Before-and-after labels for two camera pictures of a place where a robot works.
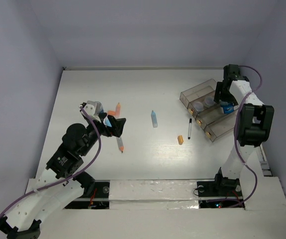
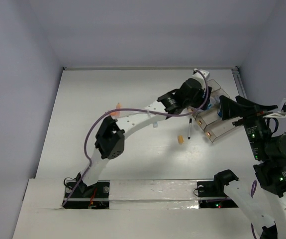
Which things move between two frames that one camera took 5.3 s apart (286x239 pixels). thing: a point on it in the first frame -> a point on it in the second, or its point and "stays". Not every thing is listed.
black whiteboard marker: (190, 129) stays
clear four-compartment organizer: (199, 102) stays
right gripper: (220, 94) -> (231, 108)
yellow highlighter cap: (180, 139) stays
